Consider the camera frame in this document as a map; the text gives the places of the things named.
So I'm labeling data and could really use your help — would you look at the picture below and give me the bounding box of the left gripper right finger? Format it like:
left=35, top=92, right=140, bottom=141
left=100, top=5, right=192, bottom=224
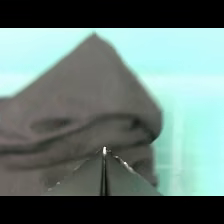
left=103, top=146, right=163, bottom=197

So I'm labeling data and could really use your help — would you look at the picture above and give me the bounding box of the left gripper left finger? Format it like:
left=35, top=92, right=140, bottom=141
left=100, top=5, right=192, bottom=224
left=42, top=146, right=106, bottom=197

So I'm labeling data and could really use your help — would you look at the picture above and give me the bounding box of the grey garment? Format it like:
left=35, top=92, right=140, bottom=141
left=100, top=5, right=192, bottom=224
left=0, top=32, right=164, bottom=197

